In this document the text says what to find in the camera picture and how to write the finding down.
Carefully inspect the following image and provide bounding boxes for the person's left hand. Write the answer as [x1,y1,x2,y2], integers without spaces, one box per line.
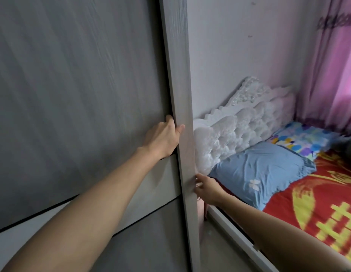
[141,114,186,159]

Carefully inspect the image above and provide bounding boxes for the person's right hand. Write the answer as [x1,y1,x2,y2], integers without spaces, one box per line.
[194,173,228,207]

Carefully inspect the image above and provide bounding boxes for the light blue pillow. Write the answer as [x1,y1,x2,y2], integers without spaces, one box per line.
[208,141,317,212]

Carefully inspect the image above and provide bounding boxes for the white tufted bed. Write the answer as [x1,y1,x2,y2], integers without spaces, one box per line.
[193,76,351,272]

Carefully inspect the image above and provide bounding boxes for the grey wooden wardrobe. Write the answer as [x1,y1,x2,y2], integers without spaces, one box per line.
[0,0,203,272]

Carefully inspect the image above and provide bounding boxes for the grey sliding wardrobe door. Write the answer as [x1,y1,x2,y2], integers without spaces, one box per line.
[0,0,190,272]

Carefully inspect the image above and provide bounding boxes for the colourful patterned pillow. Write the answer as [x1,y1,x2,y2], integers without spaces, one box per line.
[267,121,342,162]

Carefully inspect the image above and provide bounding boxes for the person's right forearm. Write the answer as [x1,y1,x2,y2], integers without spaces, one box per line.
[214,195,351,272]

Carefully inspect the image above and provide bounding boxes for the person's left forearm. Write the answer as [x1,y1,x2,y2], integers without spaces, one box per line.
[1,147,165,272]

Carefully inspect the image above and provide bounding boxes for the red floral blanket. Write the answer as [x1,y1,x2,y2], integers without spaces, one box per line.
[262,150,351,265]

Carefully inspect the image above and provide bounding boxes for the grey plush toy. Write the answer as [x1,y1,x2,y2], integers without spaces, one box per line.
[331,136,351,159]

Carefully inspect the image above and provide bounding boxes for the pink curtain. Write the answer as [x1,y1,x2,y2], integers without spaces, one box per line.
[294,0,351,136]

